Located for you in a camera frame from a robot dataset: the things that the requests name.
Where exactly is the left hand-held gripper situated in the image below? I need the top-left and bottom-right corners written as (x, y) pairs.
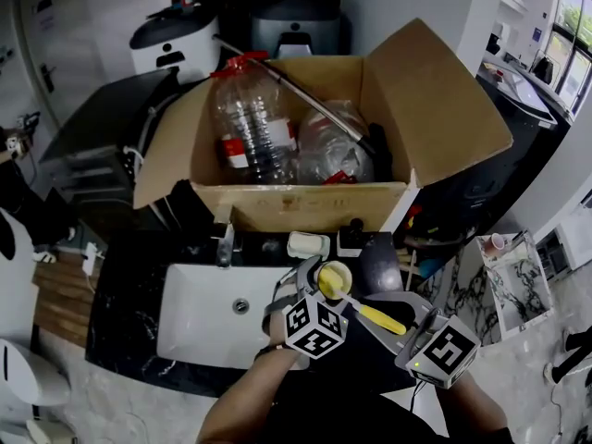
top-left (261, 255), bottom-right (350, 361)

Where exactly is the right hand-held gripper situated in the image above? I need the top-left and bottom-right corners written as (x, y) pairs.
top-left (342, 292), bottom-right (482, 390)

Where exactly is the yellow sponge brush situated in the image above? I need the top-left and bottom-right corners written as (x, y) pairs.
top-left (318, 267), bottom-right (408, 337)

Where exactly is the cream plastic cup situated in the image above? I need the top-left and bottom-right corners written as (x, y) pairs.
top-left (315, 260), bottom-right (354, 302)

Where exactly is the person's right forearm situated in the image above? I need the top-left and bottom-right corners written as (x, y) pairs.
top-left (437, 367), bottom-right (514, 444)

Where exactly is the person's left forearm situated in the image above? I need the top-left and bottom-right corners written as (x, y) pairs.
top-left (196, 342), bottom-right (306, 444)

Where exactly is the pink paper cup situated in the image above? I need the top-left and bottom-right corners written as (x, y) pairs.
top-left (482, 232), bottom-right (506, 257)

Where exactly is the white soap dish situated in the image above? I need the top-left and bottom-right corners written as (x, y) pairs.
top-left (287, 230), bottom-right (331, 258)

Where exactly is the white box with black knob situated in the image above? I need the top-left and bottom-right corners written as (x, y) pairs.
top-left (336, 217), bottom-right (366, 258)

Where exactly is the wooden stick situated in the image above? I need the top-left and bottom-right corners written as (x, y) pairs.
top-left (405, 249), bottom-right (419, 291)

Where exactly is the large cardboard box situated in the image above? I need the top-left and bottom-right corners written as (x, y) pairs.
top-left (132, 17), bottom-right (515, 235)

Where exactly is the chrome faucet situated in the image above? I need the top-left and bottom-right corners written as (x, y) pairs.
top-left (215, 223), bottom-right (236, 268)

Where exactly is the person's black shirt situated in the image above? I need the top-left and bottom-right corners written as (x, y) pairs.
top-left (263, 367), bottom-right (463, 444)

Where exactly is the white rectangular sink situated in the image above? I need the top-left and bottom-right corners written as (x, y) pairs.
top-left (155, 263), bottom-right (300, 372)

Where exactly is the crumpled clear plastic bottle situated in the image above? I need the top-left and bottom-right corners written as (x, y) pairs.
top-left (295, 101), bottom-right (376, 185)

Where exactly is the white marble shelf box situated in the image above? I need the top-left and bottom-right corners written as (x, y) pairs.
top-left (475, 230), bottom-right (555, 333)

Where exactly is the clear bottle with red cap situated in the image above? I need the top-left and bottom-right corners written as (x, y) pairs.
top-left (210, 51), bottom-right (300, 185)

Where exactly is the long metal rod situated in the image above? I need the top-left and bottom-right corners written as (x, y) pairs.
top-left (212, 33), bottom-right (376, 155)

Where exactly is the white power adapter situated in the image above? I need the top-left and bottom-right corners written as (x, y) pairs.
top-left (81, 241), bottom-right (105, 277)

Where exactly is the grey bin with dark lid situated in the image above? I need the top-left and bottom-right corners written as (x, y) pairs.
top-left (251, 0), bottom-right (343, 60)

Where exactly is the black cabinet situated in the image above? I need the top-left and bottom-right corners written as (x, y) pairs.
top-left (37, 67), bottom-right (186, 203)

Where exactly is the black bag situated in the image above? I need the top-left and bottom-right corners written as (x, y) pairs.
top-left (531, 55), bottom-right (556, 86)

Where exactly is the white rounded appliance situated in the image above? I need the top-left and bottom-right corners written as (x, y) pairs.
top-left (0, 338), bottom-right (71, 427)

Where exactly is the white door with handle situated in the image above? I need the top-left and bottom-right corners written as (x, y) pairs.
top-left (13, 0), bottom-right (64, 127)

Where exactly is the window with dark frame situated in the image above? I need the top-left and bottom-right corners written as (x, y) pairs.
top-left (548, 0), bottom-right (592, 115)

